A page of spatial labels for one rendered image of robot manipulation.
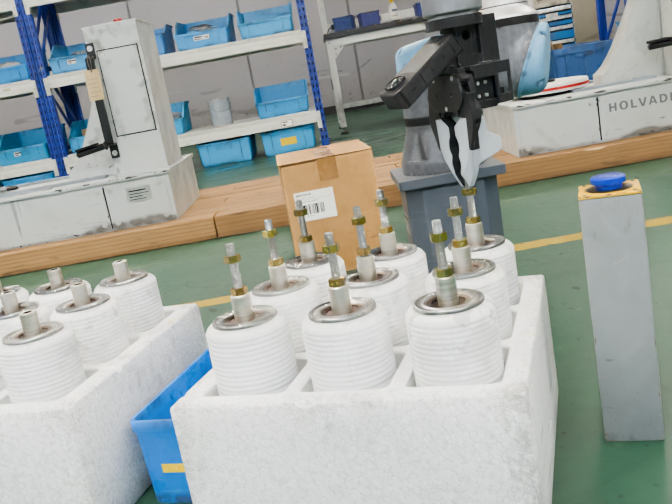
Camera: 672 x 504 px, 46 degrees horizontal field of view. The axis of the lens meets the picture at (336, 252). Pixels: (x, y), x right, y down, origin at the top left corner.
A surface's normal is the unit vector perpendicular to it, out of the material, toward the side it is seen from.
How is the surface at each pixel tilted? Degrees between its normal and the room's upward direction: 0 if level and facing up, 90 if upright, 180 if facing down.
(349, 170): 90
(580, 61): 92
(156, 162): 90
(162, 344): 90
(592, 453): 0
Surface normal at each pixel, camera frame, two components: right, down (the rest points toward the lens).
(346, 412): -0.29, 0.27
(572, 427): -0.18, -0.96
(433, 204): 0.02, 0.22
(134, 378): 0.96, -0.11
